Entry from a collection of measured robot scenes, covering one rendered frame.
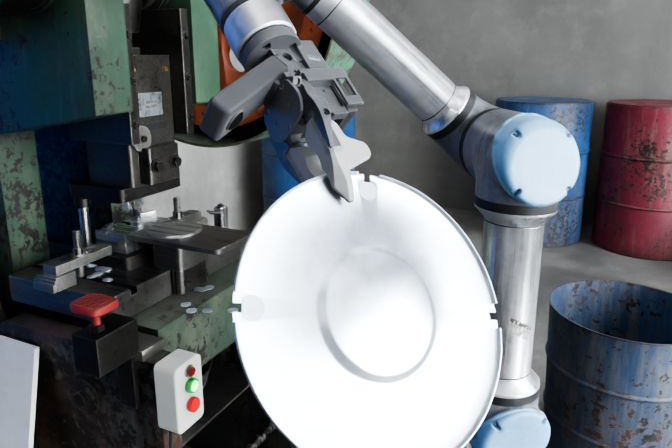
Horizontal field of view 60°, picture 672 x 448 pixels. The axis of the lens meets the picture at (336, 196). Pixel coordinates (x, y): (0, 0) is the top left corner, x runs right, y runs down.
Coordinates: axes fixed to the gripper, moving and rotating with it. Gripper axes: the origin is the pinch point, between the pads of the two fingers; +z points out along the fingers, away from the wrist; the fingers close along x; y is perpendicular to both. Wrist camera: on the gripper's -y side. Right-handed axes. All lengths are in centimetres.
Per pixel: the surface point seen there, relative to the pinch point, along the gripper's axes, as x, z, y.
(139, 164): 63, -49, 12
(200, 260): 76, -29, 22
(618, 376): 55, 39, 104
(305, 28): 40, -67, 55
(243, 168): 243, -155, 162
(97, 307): 57, -17, -8
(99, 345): 61, -12, -9
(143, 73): 51, -64, 15
